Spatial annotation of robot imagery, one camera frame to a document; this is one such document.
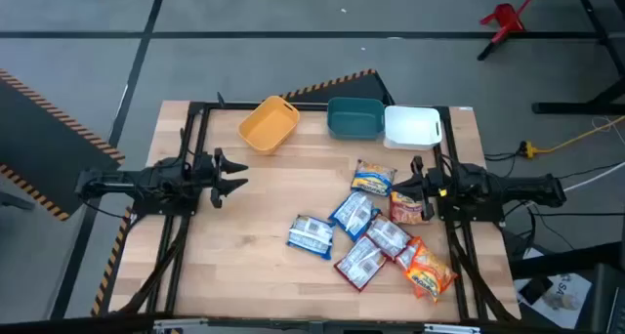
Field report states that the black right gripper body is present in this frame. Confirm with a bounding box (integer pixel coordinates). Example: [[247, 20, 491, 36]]
[[411, 155, 443, 222]]

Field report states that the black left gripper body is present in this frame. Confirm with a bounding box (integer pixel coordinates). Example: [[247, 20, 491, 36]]
[[202, 146, 227, 209]]

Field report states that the red noodle pack picture side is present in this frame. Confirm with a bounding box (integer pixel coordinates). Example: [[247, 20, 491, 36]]
[[389, 190, 425, 226]]

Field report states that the blue yellow noodle pack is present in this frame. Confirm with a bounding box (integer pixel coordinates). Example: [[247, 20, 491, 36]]
[[351, 158, 397, 197]]

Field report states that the red-edged noodle pack label side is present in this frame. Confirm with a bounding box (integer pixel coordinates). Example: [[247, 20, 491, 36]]
[[364, 215, 414, 262], [333, 234, 389, 293]]

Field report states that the blue-edged noodle pack label side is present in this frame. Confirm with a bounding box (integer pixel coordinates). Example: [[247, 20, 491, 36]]
[[286, 214, 337, 261], [328, 190, 382, 242]]

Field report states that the yellow plastic bin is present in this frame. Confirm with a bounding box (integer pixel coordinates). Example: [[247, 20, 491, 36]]
[[237, 95, 301, 155]]

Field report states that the white plastic bin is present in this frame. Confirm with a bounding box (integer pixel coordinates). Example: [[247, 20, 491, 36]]
[[382, 104, 443, 151]]

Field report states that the orange noodle pack picture side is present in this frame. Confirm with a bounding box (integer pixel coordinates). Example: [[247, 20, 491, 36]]
[[403, 236, 459, 304]]

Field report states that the teal plastic bin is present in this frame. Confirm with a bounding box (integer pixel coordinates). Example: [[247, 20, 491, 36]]
[[326, 97, 386, 142]]

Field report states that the black hazard-striped floor mat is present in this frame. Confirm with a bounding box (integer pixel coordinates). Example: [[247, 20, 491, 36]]
[[280, 68, 396, 106]]

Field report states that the striped hazard tape strip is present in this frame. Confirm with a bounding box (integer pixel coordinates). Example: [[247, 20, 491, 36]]
[[91, 206, 133, 316]]

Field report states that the black desk beam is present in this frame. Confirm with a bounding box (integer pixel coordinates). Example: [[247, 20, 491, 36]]
[[510, 240, 625, 279]]

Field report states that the white printed paper sheet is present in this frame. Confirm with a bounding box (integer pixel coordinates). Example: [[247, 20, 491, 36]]
[[515, 272, 592, 330]]

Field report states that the large black hazard-striped mat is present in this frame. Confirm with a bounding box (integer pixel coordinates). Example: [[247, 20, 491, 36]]
[[0, 68, 126, 222]]

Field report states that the red floor stand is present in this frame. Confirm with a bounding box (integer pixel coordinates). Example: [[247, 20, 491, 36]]
[[477, 0, 546, 62]]

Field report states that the grey metal leg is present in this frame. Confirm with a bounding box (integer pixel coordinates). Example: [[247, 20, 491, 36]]
[[0, 191, 35, 211]]

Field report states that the black equipment case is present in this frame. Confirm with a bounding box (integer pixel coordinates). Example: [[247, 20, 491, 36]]
[[575, 263, 625, 334]]

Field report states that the black metal table frame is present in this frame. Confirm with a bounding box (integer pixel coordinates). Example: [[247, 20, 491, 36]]
[[91, 92, 521, 334]]

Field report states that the yellow extension cable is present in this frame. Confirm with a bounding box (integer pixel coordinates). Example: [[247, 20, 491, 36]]
[[520, 114, 625, 159]]

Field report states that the black desk leg frame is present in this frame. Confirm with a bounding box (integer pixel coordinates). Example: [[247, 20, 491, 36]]
[[490, 0, 625, 115]]

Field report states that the black floor cable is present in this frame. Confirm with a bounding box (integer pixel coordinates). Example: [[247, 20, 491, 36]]
[[556, 160, 625, 180]]

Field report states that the white cable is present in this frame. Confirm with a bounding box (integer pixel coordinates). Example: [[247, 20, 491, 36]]
[[512, 161, 625, 213]]

